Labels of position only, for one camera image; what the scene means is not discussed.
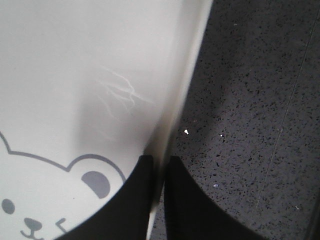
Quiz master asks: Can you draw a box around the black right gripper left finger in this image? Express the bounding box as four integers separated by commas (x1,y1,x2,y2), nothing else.
59,155,154,240

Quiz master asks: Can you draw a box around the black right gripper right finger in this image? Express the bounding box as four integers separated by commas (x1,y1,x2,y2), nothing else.
164,156,263,240

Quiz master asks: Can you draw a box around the cream bear serving tray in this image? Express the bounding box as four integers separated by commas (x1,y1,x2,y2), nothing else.
0,0,213,240

